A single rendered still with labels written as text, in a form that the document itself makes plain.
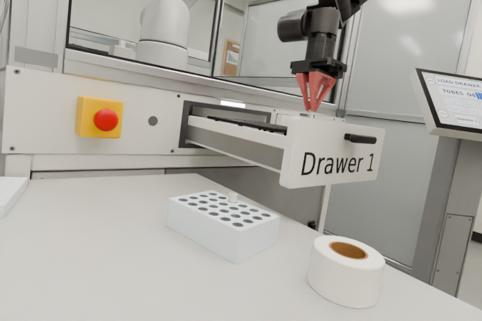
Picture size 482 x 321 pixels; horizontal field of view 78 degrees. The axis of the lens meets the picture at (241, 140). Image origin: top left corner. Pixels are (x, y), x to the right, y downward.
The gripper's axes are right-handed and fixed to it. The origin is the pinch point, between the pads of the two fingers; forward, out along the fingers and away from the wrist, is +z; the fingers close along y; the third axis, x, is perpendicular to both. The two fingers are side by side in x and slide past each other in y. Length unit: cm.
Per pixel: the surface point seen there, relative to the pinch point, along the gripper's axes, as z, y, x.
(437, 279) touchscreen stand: 56, -1, 100
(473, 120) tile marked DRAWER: -10, 5, 87
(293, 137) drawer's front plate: 6.9, 10.4, -15.7
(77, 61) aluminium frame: -0.9, -22.1, -39.9
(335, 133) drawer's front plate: 5.1, 10.3, -5.4
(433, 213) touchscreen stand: 29, -6, 98
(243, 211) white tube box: 17.4, 11.2, -23.9
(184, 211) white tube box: 18.2, 7.6, -30.4
